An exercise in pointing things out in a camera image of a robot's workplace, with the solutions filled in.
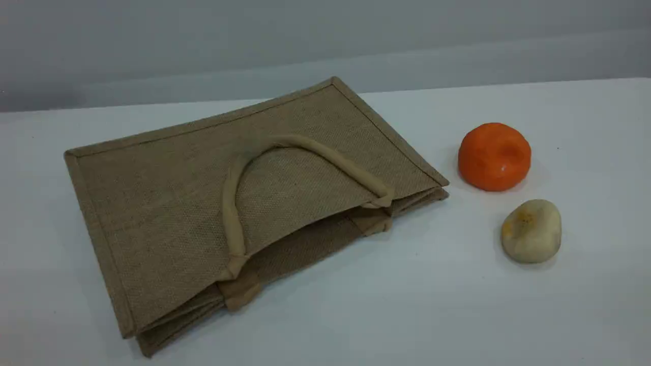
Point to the orange tangerine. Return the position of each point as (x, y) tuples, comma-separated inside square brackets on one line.
[(493, 157)]

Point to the brown burlap tote bag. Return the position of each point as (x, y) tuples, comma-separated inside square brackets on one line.
[(178, 203)]

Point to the beige potato toy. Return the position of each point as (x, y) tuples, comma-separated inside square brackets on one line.
[(531, 231)]

